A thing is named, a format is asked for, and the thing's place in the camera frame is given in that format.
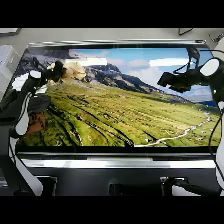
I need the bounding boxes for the dark grey garment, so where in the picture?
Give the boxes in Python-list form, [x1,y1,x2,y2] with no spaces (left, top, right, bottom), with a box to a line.
[27,94,52,115]

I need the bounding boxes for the silver frame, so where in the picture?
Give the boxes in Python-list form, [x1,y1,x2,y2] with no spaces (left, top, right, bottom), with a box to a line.
[0,151,224,197]

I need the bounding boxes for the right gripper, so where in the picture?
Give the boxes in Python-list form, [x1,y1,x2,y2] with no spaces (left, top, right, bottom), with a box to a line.
[157,71,194,94]

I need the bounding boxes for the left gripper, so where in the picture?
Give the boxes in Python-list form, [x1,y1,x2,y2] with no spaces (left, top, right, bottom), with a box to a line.
[45,60,68,83]

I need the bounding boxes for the white garment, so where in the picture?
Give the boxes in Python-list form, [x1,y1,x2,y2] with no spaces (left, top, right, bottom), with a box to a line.
[11,71,48,95]

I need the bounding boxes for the black cable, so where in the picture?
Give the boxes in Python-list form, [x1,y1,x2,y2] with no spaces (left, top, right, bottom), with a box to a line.
[207,109,224,188]

